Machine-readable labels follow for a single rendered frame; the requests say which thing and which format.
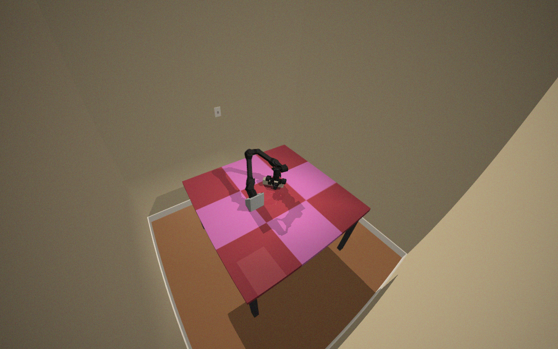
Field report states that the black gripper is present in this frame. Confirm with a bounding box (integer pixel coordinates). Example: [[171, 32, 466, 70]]
[[265, 174, 286, 187]]

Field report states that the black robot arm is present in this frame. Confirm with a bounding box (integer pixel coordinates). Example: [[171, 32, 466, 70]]
[[245, 148, 288, 198]]

